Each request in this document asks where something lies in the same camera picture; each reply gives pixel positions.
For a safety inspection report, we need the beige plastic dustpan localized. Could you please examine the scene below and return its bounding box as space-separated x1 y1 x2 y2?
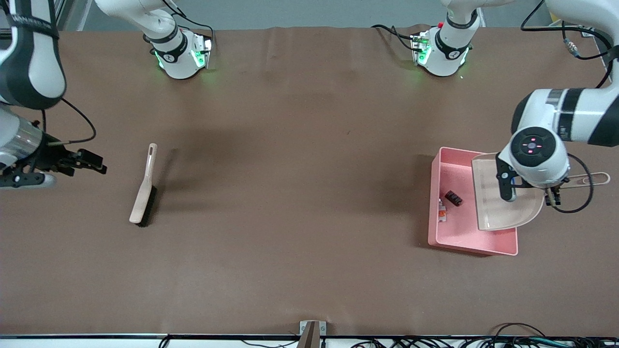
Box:
471 152 611 232

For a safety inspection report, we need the beige brush with black bristles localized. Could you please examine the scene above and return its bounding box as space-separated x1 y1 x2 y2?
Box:
129 143 159 228

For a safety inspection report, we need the pink plastic bin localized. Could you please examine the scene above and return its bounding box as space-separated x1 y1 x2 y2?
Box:
428 147 519 257

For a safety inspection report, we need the brown table cover sheet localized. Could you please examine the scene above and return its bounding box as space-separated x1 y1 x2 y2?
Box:
0 24 619 337

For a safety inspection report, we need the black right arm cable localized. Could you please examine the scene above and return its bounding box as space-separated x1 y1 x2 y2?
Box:
43 97 97 146

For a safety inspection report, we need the looped black floor cable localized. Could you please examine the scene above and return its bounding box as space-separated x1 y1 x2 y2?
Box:
490 322 548 346

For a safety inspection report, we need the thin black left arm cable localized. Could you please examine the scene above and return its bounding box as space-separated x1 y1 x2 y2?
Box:
520 0 619 88

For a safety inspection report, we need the black right base cable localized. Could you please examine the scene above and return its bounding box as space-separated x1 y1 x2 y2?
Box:
160 0 216 50

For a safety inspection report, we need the black base cable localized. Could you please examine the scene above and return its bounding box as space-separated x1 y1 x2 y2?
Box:
160 0 216 50
371 24 419 52

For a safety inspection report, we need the black left base cable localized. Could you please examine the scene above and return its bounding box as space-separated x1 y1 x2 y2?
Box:
371 24 419 52

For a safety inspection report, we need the bundled black floor cable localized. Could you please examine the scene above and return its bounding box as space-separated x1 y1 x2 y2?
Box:
348 337 490 348

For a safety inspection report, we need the thin black floor cable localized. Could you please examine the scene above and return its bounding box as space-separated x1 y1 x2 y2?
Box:
158 333 301 348

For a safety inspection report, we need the grey metal table bracket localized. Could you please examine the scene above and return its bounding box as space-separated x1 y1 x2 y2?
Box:
299 320 327 348

